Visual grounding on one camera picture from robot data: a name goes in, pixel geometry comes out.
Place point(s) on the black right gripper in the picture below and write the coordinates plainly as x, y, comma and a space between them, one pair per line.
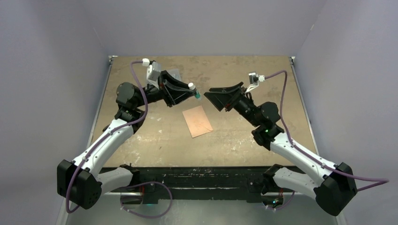
220, 100

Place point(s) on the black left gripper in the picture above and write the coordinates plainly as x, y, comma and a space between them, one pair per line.
174, 96

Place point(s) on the green white glue stick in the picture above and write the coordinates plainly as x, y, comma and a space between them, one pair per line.
194, 88

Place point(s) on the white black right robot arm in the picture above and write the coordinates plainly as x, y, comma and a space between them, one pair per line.
277, 140

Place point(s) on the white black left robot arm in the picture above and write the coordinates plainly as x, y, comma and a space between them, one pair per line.
79, 180

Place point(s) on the clear plastic organizer box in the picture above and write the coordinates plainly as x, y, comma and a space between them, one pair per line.
175, 74

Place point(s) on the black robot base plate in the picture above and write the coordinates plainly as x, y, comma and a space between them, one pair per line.
152, 184

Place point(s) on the aluminium frame rail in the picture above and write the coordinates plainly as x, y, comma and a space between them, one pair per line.
271, 181

